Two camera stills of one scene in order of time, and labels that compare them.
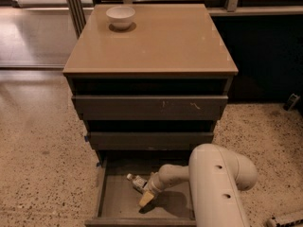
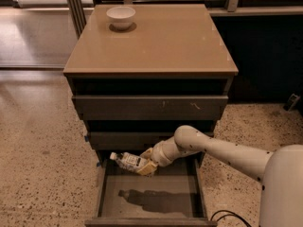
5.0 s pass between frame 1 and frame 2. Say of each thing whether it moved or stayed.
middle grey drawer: stayed
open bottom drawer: stayed
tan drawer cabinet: stayed
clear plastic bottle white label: moved
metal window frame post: stayed
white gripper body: moved
